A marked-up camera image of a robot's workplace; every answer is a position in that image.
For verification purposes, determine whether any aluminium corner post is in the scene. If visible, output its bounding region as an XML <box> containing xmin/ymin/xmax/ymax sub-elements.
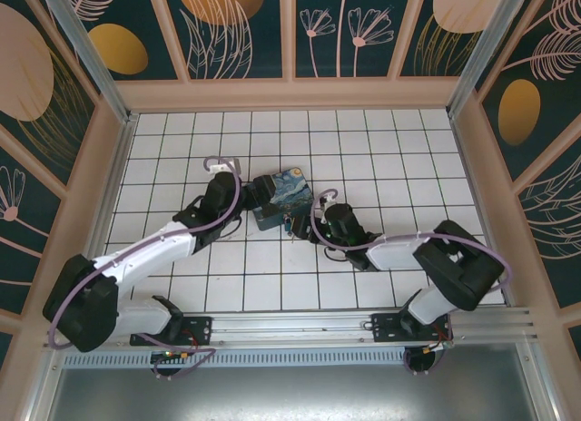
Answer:
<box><xmin>35</xmin><ymin>0</ymin><xmax>140</xmax><ymax>127</ymax></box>
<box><xmin>447</xmin><ymin>0</ymin><xmax>530</xmax><ymax>121</ymax></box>

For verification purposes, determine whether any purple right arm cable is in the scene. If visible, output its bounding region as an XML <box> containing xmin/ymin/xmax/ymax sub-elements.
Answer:
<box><xmin>309</xmin><ymin>188</ymin><xmax>514</xmax><ymax>299</ymax></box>

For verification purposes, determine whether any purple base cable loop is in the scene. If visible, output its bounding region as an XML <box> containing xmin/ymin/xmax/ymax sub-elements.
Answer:
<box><xmin>152</xmin><ymin>332</ymin><xmax>217</xmax><ymax>380</ymax></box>
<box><xmin>402</xmin><ymin>343</ymin><xmax>450</xmax><ymax>377</ymax></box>

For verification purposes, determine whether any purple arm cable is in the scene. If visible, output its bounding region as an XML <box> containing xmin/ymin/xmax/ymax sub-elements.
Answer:
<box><xmin>48</xmin><ymin>155</ymin><xmax>244</xmax><ymax>352</ymax></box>
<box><xmin>309</xmin><ymin>188</ymin><xmax>514</xmax><ymax>299</ymax></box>

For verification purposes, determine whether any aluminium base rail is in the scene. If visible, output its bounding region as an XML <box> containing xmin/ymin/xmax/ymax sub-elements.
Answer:
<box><xmin>44</xmin><ymin>306</ymin><xmax>541</xmax><ymax>349</ymax></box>

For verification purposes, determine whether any aluminium table edge rail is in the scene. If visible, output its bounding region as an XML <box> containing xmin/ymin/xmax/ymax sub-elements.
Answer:
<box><xmin>88</xmin><ymin>114</ymin><xmax>140</xmax><ymax>263</ymax></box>
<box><xmin>448</xmin><ymin>114</ymin><xmax>517</xmax><ymax>307</ymax></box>

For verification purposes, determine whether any slotted grey cable duct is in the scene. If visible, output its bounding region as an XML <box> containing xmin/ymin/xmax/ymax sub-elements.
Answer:
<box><xmin>61</xmin><ymin>349</ymin><xmax>455</xmax><ymax>368</ymax></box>

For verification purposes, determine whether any starry night painted tin box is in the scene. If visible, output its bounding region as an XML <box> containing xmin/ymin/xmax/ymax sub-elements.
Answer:
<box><xmin>252</xmin><ymin>165</ymin><xmax>315</xmax><ymax>232</ymax></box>

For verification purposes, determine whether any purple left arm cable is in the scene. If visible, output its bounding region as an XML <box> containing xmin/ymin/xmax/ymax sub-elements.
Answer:
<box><xmin>48</xmin><ymin>155</ymin><xmax>244</xmax><ymax>352</ymax></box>

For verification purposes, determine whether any grey metal sheet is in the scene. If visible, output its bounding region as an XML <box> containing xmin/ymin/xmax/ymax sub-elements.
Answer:
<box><xmin>43</xmin><ymin>366</ymin><xmax>562</xmax><ymax>421</ymax></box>

